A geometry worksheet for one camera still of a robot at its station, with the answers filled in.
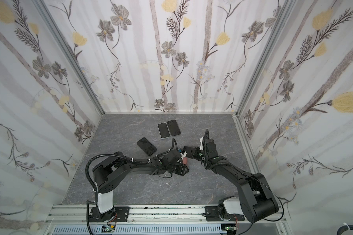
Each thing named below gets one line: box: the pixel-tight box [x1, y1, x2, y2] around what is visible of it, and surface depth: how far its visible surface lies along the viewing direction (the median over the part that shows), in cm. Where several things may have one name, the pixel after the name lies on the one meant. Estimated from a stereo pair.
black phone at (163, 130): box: [157, 122, 172, 140], surface depth 111 cm
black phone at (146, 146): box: [136, 137, 157, 156], surface depth 102 cm
